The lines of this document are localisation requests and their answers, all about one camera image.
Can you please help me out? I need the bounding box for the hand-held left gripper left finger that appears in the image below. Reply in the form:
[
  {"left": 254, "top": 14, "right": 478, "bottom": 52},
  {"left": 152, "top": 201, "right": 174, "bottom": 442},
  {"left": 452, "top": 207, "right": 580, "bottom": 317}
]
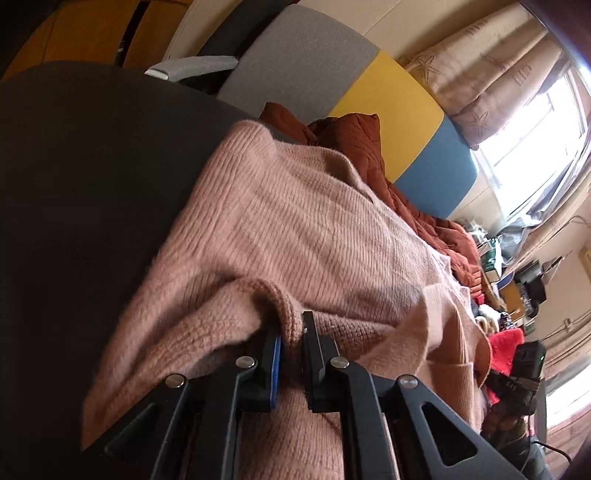
[{"left": 104, "top": 323, "right": 284, "bottom": 480}]

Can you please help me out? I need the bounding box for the grey yellow blue padded headboard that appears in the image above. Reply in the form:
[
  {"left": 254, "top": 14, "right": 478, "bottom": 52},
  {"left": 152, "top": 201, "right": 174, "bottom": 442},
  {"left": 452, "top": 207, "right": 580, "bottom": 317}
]
[{"left": 217, "top": 4, "right": 478, "bottom": 220}]

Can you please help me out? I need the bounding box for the blue and yellow box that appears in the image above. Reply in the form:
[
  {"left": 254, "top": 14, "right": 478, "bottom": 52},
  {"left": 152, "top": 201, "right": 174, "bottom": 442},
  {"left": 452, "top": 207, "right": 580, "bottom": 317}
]
[{"left": 499, "top": 271, "right": 528, "bottom": 320}]

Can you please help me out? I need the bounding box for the bright window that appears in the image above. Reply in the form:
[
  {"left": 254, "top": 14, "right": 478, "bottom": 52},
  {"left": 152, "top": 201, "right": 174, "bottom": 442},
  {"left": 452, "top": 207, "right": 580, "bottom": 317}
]
[{"left": 471, "top": 60, "right": 591, "bottom": 222}]

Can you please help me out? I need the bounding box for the beige fluffy cloth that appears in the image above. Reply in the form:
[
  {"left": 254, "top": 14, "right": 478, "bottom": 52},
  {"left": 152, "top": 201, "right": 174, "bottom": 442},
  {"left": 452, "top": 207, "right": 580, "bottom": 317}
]
[{"left": 475, "top": 304, "right": 500, "bottom": 330}]

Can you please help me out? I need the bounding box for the black electronic device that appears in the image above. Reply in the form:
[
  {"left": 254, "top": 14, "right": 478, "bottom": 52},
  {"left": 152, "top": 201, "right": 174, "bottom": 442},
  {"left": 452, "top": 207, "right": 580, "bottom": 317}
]
[{"left": 513, "top": 259, "right": 549, "bottom": 315}]

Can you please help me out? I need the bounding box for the green white box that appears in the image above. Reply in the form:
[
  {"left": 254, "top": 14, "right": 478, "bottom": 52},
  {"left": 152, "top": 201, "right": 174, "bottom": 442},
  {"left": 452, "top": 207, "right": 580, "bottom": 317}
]
[{"left": 479, "top": 236, "right": 505, "bottom": 280}]

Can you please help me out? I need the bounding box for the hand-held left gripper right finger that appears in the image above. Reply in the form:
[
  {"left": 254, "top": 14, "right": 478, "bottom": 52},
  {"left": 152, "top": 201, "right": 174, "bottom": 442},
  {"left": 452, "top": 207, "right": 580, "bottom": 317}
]
[{"left": 301, "top": 311, "right": 527, "bottom": 480}]

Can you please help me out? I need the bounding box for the sheer grey curtain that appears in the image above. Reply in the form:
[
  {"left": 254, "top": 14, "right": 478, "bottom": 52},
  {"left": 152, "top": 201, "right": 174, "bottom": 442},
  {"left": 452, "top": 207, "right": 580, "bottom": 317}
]
[{"left": 498, "top": 138, "right": 591, "bottom": 260}]

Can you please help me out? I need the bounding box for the black chair back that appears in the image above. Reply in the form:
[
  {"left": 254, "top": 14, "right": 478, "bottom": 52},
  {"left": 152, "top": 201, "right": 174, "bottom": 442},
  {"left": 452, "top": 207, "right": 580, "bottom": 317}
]
[{"left": 178, "top": 0, "right": 301, "bottom": 93}]

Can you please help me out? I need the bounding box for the red fuzzy sweater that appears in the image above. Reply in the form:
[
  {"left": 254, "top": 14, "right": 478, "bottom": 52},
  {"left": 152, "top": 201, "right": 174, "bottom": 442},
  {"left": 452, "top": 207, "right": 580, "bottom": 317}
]
[{"left": 482, "top": 328, "right": 527, "bottom": 407}]

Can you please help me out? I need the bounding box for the pink knit sweater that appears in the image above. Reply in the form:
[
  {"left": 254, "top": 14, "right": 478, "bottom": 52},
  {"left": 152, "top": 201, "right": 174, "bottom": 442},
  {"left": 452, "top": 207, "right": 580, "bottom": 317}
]
[{"left": 81, "top": 121, "right": 492, "bottom": 480}]

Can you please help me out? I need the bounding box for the black cable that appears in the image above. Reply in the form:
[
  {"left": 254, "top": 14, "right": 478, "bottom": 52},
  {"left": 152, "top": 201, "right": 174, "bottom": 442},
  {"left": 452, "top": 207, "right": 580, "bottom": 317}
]
[{"left": 530, "top": 439, "right": 574, "bottom": 463}]

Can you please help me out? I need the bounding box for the grey chair armrest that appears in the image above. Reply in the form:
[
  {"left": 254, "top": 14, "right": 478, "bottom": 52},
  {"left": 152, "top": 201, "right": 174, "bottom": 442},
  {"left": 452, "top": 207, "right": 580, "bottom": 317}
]
[{"left": 145, "top": 54, "right": 238, "bottom": 84}]

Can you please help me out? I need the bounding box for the small side window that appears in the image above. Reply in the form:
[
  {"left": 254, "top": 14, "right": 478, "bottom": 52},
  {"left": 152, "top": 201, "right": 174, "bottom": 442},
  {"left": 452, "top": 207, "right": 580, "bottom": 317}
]
[{"left": 547, "top": 369, "right": 591, "bottom": 428}]

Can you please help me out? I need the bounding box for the person's right forearm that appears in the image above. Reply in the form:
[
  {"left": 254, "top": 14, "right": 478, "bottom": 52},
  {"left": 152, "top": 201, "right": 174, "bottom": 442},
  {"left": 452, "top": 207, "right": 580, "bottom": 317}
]
[{"left": 480, "top": 415, "right": 555, "bottom": 480}]

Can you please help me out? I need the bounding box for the beige patterned curtain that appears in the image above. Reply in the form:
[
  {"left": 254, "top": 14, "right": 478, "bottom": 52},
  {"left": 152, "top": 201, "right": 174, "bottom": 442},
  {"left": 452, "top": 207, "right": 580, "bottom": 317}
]
[{"left": 399, "top": 0, "right": 568, "bottom": 151}]

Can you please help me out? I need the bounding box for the wooden wardrobe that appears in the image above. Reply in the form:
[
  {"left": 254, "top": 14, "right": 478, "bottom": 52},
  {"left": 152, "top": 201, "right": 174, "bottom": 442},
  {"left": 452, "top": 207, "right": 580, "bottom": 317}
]
[{"left": 0, "top": 0, "right": 195, "bottom": 79}]

